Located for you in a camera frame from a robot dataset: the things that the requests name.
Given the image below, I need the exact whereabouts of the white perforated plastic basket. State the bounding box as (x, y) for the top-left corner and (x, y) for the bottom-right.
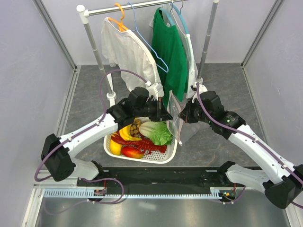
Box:
(104, 117), (177, 164)

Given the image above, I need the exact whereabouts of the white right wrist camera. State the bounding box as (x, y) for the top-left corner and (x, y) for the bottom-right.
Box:
(192, 84), (208, 102)

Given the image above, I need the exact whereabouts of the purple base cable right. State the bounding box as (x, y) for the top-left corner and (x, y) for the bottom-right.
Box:
(212, 186), (246, 205)

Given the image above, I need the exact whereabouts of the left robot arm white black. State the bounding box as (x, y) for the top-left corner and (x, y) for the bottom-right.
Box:
(41, 87), (172, 186)

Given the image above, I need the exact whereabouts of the green t-shirt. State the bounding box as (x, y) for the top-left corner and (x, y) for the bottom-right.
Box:
(151, 8), (188, 106)

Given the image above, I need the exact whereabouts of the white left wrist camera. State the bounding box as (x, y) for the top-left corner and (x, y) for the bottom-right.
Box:
(145, 81), (164, 101)

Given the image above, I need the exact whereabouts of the white t-shirt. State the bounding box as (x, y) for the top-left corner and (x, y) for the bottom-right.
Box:
(101, 17), (161, 84)

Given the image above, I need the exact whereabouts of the green lettuce head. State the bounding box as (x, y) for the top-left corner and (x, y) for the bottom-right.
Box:
(139, 121), (173, 146)

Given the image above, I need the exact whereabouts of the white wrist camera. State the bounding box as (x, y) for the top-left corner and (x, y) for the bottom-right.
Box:
(145, 81), (164, 101)
(192, 84), (208, 102)

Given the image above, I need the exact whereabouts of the yellow banana bunch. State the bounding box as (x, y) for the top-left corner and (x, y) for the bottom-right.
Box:
(119, 124), (142, 141)

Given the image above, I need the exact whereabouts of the light blue wire hanger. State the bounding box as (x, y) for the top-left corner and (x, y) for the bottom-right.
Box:
(127, 2), (169, 73)

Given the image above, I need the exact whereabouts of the red plastic lobster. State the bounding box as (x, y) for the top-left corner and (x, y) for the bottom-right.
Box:
(110, 132), (167, 155)

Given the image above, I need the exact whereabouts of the clear pink zip bag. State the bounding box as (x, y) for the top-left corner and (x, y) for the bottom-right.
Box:
(165, 90), (202, 146)

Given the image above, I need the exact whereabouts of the brown longan bunch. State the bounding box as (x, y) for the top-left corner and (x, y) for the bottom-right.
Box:
(130, 119), (142, 137)

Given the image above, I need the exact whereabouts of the white garment on right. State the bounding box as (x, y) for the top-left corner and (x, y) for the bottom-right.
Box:
(151, 8), (197, 98)

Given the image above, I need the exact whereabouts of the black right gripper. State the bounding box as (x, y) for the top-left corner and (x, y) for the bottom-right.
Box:
(178, 97), (213, 124)

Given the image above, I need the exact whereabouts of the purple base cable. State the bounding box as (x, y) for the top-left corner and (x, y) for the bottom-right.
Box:
(212, 186), (246, 205)
(44, 177), (125, 215)

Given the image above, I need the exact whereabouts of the yellow lemon fruit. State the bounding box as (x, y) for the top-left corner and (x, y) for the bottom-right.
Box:
(110, 140), (123, 156)

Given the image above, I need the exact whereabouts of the orange clothes hanger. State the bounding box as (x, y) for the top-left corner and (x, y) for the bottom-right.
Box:
(107, 3), (129, 32)

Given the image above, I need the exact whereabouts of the teal clothes hanger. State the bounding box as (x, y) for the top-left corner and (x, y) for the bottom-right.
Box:
(161, 3), (189, 35)

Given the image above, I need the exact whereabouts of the grey white clothes rack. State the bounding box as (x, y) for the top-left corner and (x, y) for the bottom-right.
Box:
(76, 0), (220, 107)

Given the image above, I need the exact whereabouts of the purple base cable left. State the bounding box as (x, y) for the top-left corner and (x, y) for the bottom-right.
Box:
(44, 177), (125, 215)

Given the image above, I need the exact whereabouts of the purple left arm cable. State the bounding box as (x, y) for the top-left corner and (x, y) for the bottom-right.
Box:
(35, 69), (152, 182)

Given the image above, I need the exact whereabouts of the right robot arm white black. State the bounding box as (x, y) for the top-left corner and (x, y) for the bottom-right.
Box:
(178, 91), (303, 209)

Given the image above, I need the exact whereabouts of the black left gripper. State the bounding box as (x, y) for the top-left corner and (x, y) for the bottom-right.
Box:
(134, 97), (172, 122)

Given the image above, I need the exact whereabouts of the red yellow mango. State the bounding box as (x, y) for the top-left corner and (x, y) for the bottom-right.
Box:
(121, 146), (144, 159)

